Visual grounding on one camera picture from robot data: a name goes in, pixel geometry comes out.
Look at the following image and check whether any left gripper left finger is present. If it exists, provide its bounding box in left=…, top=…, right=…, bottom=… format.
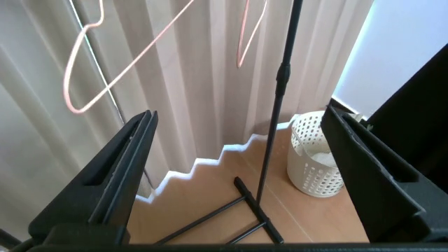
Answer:
left=27, top=109, right=159, bottom=245

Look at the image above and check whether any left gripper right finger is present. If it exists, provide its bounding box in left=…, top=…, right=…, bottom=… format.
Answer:
left=320, top=104, right=448, bottom=243

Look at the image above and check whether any pink clothes hanger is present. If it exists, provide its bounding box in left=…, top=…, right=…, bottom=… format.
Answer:
left=62, top=0, right=195, bottom=115
left=236, top=0, right=269, bottom=69

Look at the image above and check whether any white laundry basket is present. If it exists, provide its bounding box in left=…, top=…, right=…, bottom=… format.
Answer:
left=286, top=110, right=346, bottom=199

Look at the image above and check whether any black clothes rack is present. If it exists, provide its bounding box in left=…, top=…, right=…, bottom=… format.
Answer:
left=153, top=0, right=305, bottom=245

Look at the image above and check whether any beige curtain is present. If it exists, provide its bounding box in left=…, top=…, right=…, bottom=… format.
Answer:
left=0, top=0, right=374, bottom=242

